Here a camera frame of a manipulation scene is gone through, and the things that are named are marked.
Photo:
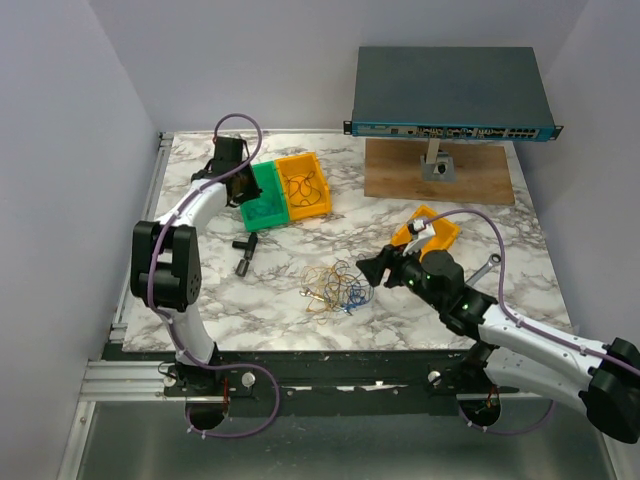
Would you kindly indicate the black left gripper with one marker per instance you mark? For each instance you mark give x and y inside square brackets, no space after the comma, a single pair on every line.
[252,192]

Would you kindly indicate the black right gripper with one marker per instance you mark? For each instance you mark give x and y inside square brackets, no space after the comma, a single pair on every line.
[374,268]

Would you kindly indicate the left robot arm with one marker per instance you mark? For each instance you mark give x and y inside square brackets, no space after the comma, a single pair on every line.
[165,271]

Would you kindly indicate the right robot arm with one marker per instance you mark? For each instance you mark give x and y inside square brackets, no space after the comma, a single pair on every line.
[599,380]

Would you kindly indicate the green plastic bin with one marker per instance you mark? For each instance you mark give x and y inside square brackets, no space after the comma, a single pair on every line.
[270,209]

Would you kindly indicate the orange plastic bin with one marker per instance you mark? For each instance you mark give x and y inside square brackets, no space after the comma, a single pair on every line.
[306,190]

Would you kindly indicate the loose yellow plastic bin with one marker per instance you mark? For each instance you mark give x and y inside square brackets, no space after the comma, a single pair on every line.
[446,231]

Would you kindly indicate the wooden base board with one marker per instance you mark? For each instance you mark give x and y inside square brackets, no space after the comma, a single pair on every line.
[392,170]

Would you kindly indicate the silver ratchet wrench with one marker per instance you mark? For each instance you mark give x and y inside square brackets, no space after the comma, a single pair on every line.
[494,262]

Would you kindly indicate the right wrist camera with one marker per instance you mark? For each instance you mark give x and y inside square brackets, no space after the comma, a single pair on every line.
[421,232]

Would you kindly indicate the black T-handle socket tool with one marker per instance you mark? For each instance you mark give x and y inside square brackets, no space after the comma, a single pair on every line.
[248,248]

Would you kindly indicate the grey switch stand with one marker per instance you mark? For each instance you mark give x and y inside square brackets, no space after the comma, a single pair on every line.
[436,164]

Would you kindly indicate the black mounting rail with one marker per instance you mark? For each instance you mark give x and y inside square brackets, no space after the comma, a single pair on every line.
[298,383]

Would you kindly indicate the blue network switch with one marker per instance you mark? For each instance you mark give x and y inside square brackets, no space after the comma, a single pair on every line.
[450,93]

